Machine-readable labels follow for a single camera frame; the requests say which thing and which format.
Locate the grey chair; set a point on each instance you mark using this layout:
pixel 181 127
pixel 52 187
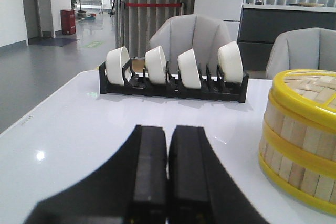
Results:
pixel 202 34
pixel 310 48

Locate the right grey chair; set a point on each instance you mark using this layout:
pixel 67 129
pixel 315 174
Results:
pixel 310 48

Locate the black bowl rack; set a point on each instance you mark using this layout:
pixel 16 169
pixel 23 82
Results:
pixel 218 89

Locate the red barrier tape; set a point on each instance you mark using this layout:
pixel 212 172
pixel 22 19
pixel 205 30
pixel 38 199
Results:
pixel 156 5

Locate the red bin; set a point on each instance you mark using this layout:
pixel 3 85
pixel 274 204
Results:
pixel 68 24

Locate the woven bamboo steamer lid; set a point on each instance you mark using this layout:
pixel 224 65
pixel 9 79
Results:
pixel 308 93

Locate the left grey chair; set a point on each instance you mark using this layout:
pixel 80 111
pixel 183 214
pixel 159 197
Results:
pixel 202 34

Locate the yellow plate on counter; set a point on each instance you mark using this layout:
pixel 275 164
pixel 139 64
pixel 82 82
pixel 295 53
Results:
pixel 307 4

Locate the white bowl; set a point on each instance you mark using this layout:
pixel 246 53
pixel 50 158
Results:
pixel 188 70
pixel 115 60
pixel 155 62
pixel 230 61

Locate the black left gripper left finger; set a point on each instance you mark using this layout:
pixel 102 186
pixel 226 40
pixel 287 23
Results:
pixel 130 187

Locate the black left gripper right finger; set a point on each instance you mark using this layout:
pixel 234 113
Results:
pixel 200 188

